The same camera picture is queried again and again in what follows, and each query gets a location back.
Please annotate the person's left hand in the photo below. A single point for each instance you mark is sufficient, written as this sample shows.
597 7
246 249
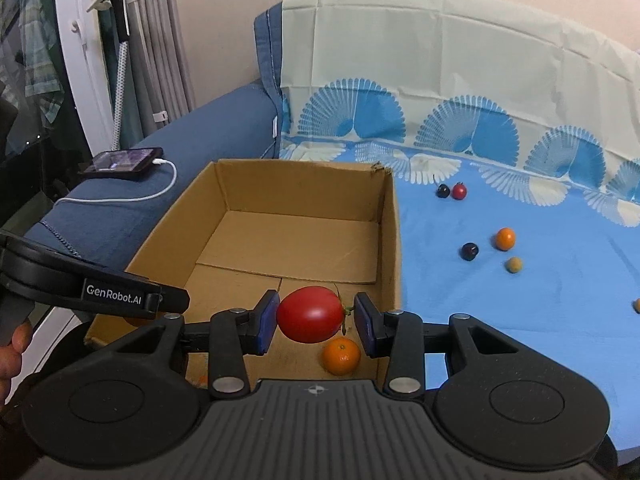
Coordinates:
11 358

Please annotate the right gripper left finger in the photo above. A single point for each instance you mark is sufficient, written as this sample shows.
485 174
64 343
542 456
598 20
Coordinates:
230 335

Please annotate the plaid shirt hanging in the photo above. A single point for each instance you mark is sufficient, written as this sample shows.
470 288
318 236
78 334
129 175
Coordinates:
34 20

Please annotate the large red tomato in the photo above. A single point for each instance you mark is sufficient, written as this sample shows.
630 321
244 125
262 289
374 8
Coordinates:
310 315

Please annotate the white door frame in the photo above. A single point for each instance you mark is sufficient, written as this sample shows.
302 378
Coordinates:
82 50

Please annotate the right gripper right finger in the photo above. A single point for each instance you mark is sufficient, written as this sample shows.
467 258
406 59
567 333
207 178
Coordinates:
401 340

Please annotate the blue patterned cloth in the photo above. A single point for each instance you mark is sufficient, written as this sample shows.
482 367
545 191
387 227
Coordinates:
537 116

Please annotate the orange tangerine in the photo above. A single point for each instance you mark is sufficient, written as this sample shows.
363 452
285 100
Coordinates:
505 239

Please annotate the blue sofa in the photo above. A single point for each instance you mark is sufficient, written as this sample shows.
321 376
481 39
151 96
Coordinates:
107 220

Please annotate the orange in box corner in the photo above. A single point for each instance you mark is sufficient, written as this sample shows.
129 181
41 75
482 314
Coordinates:
340 356

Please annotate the grey curtain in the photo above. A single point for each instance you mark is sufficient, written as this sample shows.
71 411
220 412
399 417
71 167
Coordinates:
160 40

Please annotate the black smartphone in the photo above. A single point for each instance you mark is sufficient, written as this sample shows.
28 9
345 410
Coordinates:
122 164

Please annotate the dark plum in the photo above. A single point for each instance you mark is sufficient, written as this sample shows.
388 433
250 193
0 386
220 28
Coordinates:
469 251
443 191

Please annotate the cardboard box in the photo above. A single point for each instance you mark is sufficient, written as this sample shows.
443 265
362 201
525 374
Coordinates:
243 227

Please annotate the red cherry tomato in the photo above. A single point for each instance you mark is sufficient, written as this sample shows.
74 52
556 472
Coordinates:
459 191

